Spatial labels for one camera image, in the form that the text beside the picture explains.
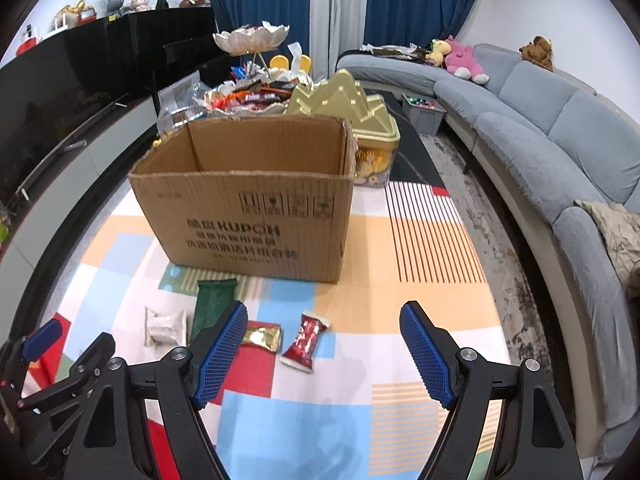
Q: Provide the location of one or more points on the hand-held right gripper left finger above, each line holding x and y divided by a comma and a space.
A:
220, 350

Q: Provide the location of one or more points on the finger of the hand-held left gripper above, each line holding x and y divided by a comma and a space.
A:
45, 335
80, 370

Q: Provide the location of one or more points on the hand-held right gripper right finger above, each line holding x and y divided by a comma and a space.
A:
425, 350

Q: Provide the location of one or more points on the small gold snack packet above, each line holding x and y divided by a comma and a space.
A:
262, 336

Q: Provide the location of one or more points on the dark green snack packet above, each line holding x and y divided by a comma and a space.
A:
212, 305

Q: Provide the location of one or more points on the white snack packet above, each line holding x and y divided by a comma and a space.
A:
165, 327

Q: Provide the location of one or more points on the red snack packet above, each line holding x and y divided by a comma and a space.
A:
305, 342

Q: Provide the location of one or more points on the brown cardboard box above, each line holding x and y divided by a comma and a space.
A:
240, 220

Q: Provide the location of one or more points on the pile of assorted snacks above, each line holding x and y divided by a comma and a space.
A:
255, 95

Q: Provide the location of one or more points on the colourful checked tablecloth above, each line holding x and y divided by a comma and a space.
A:
400, 260

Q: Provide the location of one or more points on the grey patterned rug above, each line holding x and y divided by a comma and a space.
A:
505, 220

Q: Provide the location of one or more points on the grey television cabinet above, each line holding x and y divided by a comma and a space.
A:
75, 170

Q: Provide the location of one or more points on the grey remote control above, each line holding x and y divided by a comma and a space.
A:
75, 146

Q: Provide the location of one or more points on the beige quilted jacket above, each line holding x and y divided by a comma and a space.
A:
617, 235

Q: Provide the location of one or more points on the grey storage bin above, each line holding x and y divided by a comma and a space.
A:
425, 120

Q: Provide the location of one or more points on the large black television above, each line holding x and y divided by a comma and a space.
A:
50, 105

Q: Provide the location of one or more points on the gold mountain lid container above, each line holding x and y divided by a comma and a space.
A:
350, 110

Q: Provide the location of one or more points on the grey sectional sofa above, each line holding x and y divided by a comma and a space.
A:
550, 125

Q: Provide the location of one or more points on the clear bag of nuts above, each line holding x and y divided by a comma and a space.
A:
175, 92

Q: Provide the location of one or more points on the pink plush toy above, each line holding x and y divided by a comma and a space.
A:
462, 60

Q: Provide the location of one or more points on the white red toy robot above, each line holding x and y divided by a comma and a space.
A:
30, 40

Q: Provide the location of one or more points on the crumpled clothes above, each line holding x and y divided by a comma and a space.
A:
395, 51

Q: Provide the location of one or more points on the small white rack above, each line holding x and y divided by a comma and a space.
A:
61, 24

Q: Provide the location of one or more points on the white tiered petal bowl stand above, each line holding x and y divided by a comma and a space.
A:
250, 40

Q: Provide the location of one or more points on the brown teddy bear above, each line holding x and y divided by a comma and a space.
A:
537, 52

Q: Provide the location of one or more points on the small red box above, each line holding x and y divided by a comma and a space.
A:
87, 15

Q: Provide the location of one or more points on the black upright piano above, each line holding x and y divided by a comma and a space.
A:
165, 30

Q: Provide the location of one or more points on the gold foil balloon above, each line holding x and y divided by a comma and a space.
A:
74, 8

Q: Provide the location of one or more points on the pink doll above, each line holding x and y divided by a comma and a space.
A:
141, 4

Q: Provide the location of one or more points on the white sheer curtain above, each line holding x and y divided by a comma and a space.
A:
342, 10

